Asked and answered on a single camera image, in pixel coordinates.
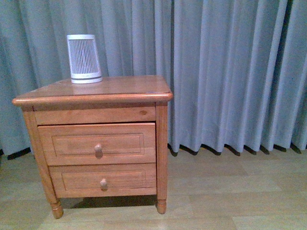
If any white ribbed table lamp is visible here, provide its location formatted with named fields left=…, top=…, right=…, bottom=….
left=67, top=34, right=102, bottom=84

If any grey-blue curtain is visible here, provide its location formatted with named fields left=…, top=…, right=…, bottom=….
left=0, top=0, right=307, bottom=154

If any wooden drawer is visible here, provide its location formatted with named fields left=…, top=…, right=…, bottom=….
left=49, top=163, right=156, bottom=198
left=38, top=123, right=156, bottom=166

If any wooden nightstand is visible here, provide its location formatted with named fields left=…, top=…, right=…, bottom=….
left=12, top=76, right=173, bottom=219

